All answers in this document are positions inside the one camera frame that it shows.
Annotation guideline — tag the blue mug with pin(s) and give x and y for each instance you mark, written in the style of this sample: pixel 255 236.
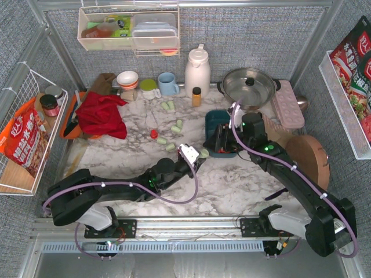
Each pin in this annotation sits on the blue mug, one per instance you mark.
pixel 167 84

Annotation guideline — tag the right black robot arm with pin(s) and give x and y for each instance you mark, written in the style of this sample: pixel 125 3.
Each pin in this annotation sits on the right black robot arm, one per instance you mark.
pixel 330 223

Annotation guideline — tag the green packaged item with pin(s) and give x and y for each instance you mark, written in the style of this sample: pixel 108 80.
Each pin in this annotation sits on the green packaged item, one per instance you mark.
pixel 122 25

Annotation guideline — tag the pink egg tray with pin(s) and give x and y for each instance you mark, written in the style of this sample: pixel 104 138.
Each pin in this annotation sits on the pink egg tray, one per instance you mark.
pixel 286 106

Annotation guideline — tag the cream wall basket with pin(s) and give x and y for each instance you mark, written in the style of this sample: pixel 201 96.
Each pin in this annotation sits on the cream wall basket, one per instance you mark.
pixel 95 34

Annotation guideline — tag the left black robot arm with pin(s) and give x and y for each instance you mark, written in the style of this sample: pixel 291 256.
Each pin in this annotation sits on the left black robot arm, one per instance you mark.
pixel 79 197

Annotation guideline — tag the red seasoning bag left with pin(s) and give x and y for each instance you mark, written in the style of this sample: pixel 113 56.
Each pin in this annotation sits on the red seasoning bag left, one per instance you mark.
pixel 23 141

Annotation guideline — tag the teal storage basket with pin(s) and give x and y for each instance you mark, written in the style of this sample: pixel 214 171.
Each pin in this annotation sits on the teal storage basket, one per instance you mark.
pixel 212 119

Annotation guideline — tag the round wooden board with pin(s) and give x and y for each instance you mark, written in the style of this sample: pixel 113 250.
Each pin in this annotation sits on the round wooden board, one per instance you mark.
pixel 311 158

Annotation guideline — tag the dark lidded jar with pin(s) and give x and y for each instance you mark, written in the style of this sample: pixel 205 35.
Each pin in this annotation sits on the dark lidded jar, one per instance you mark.
pixel 49 105

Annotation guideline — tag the green coffee capsule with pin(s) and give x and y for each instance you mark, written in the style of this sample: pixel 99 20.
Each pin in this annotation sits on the green coffee capsule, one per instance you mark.
pixel 161 141
pixel 171 106
pixel 179 124
pixel 175 129
pixel 165 106
pixel 204 153
pixel 170 147

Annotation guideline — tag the red seasoning bag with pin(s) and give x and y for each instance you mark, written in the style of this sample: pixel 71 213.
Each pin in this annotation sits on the red seasoning bag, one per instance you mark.
pixel 23 141
pixel 351 61

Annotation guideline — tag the white wire basket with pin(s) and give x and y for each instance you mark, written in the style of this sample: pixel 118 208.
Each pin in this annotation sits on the white wire basket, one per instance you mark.
pixel 351 125
pixel 15 180

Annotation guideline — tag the striped pink cloth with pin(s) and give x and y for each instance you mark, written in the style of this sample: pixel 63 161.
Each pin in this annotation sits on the striped pink cloth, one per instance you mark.
pixel 269 118

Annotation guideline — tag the red cloth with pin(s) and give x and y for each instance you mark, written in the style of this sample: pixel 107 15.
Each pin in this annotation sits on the red cloth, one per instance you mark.
pixel 98 115

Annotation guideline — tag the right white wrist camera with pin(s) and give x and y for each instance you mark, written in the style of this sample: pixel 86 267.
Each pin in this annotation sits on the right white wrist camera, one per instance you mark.
pixel 237 116

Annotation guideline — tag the white wire basket left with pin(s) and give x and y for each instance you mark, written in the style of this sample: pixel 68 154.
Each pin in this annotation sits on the white wire basket left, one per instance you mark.
pixel 15 180

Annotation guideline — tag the white wire basket right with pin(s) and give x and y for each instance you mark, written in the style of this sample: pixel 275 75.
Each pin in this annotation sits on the white wire basket right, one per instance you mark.
pixel 351 125

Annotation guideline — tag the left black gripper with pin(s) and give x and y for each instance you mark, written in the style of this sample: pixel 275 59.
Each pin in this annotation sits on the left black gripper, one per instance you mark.
pixel 191 167

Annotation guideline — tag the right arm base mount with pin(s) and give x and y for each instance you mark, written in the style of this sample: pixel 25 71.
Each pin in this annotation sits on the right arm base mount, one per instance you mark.
pixel 255 227

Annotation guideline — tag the glass pepper grinder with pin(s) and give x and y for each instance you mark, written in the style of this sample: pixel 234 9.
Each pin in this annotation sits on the glass pepper grinder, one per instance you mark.
pixel 130 95

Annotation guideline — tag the silver lidded jar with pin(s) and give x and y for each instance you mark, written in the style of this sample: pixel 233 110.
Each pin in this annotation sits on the silver lidded jar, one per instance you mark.
pixel 55 91

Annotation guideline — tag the white thermos jug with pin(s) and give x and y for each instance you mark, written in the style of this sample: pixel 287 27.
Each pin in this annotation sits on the white thermos jug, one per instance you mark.
pixel 197 71

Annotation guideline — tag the brown cardboard sheet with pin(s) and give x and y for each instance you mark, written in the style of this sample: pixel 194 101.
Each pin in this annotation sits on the brown cardboard sheet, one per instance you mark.
pixel 277 133

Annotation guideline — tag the stainless steel pot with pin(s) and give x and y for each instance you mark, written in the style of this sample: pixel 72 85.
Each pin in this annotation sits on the stainless steel pot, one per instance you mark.
pixel 254 87

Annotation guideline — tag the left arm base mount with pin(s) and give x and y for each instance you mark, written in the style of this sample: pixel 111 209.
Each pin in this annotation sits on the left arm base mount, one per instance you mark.
pixel 124 229

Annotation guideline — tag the clear plastic food container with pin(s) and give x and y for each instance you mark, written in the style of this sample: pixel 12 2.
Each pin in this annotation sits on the clear plastic food container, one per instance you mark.
pixel 154 31

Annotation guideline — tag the red seasoning bag right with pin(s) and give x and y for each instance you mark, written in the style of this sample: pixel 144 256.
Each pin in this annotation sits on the red seasoning bag right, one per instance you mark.
pixel 351 61

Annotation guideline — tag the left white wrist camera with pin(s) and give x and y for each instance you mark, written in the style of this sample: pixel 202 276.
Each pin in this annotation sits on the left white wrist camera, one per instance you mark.
pixel 189 153

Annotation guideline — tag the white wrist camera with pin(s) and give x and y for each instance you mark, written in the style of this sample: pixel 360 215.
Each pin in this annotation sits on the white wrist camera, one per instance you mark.
pixel 237 116
pixel 189 153

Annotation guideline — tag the orange tray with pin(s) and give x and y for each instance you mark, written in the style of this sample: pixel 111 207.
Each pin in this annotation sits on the orange tray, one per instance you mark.
pixel 70 130

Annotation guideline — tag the white orange striped bowl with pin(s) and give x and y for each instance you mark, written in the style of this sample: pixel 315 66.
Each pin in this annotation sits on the white orange striped bowl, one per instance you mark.
pixel 128 80

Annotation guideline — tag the orange spice bottle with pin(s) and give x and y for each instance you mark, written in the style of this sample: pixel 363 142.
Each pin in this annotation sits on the orange spice bottle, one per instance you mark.
pixel 196 97

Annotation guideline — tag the green lidded cup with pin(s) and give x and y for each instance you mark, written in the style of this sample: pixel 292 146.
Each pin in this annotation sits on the green lidded cup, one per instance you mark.
pixel 149 89

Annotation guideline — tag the brown cloth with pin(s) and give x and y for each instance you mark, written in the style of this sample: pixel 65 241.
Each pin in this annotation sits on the brown cloth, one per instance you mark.
pixel 103 84

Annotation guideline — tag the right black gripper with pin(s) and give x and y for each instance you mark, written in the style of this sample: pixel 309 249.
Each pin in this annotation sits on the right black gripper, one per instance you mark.
pixel 221 139

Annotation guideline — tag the red coffee capsule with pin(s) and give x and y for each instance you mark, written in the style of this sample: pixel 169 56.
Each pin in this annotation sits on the red coffee capsule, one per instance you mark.
pixel 153 134

